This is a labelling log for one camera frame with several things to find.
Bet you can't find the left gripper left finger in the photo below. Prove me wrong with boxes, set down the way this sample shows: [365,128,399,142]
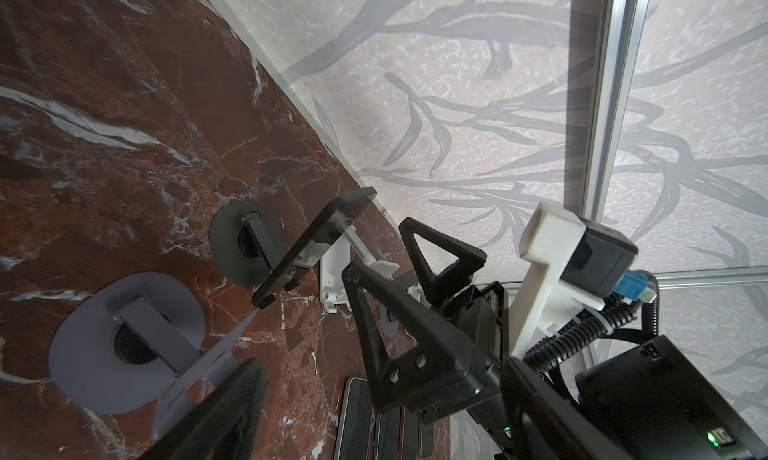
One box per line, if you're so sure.
[142,358,267,459]

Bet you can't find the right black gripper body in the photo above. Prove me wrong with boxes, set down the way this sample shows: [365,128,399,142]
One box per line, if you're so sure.
[418,282,512,448]

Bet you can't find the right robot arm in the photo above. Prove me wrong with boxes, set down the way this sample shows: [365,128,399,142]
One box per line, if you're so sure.
[342,204,767,459]

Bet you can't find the white phone stand front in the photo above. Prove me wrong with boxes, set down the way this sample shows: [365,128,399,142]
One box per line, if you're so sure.
[317,210,421,315]

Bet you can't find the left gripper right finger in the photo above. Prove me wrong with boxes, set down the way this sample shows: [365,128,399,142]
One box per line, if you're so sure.
[500,357,630,459]

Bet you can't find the black phone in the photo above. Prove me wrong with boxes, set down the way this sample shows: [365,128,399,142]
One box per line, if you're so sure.
[334,377,374,460]
[373,407,419,460]

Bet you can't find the grey stand far left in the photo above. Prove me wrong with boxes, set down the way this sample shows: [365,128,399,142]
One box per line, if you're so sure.
[48,272,255,438]

